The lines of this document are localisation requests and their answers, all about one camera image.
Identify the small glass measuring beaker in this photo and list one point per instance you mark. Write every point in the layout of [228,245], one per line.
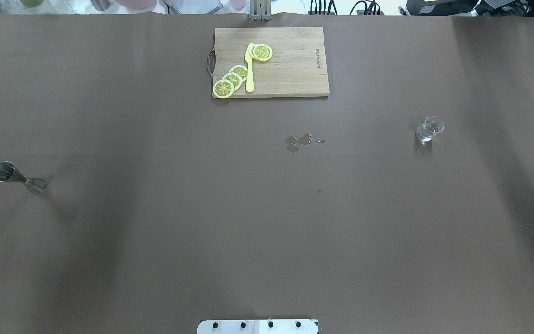
[429,129]

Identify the steel double jigger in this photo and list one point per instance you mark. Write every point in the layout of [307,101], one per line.
[9,173]

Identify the lemon slice in row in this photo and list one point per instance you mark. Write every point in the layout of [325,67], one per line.
[241,70]
[235,79]

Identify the wooden cutting board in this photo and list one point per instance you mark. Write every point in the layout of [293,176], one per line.
[298,67]

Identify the yellow plastic knife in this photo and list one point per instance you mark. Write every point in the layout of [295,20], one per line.
[249,86]

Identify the lower lemon slice of pair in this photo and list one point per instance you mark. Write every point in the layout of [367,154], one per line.
[252,53]

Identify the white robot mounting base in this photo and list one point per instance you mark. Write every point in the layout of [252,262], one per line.
[259,326]

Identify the pink bowl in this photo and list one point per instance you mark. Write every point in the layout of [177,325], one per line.
[136,4]

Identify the lemon slice near board handle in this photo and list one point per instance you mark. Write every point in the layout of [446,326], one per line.
[223,89]

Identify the aluminium frame post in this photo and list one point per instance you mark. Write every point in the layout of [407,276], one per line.
[260,10]

